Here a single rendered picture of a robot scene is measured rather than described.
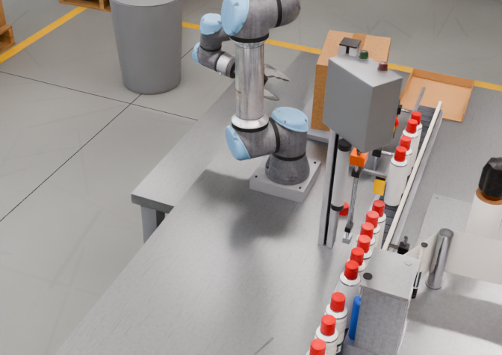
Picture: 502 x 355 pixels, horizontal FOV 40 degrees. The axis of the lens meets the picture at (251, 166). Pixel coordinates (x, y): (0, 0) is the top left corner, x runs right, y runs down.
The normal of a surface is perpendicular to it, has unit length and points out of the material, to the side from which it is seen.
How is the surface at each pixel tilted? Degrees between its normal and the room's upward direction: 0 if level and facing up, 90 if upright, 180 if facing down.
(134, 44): 94
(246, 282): 0
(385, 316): 90
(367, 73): 0
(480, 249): 90
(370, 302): 90
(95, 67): 0
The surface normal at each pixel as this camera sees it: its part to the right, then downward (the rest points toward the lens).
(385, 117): 0.54, 0.50
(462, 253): -0.32, 0.55
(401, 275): 0.03, -0.81
